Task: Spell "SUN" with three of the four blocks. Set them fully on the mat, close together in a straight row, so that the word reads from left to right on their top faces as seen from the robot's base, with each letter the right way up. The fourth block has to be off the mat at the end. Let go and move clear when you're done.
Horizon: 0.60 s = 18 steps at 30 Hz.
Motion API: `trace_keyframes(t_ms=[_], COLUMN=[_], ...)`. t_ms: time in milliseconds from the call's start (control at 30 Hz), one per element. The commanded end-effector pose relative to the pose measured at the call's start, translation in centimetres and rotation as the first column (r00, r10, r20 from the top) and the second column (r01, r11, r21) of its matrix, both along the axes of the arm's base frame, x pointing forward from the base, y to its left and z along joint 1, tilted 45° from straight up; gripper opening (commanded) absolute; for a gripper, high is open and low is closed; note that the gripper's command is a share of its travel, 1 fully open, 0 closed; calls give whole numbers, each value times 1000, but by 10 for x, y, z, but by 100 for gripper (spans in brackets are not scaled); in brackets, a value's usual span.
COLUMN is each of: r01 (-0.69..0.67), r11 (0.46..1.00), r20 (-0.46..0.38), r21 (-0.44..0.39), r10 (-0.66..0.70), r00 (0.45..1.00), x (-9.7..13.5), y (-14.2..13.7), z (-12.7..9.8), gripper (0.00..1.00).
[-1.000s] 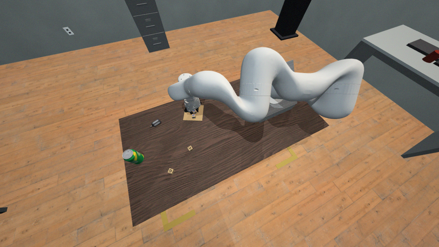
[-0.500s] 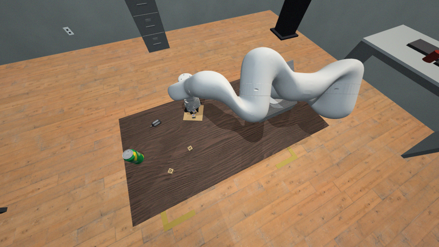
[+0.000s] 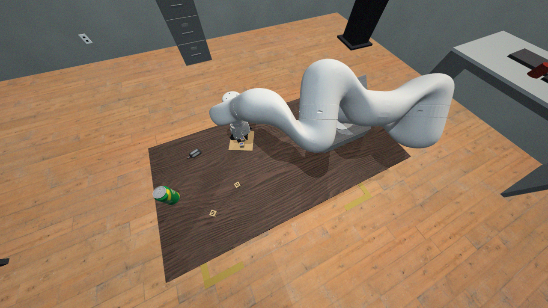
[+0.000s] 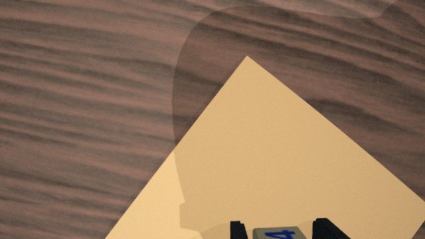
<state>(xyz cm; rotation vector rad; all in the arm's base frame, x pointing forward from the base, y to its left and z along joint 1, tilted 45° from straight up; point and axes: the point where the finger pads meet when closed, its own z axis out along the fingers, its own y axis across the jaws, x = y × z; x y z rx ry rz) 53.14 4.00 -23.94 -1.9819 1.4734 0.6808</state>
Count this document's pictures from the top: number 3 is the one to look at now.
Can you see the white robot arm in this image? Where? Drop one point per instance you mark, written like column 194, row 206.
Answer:
column 332, row 97

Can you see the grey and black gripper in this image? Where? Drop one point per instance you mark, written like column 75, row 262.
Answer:
column 239, row 132

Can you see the tan square mat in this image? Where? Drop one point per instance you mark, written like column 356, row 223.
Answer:
column 248, row 144

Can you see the green drink can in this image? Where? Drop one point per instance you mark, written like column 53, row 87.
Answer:
column 166, row 195

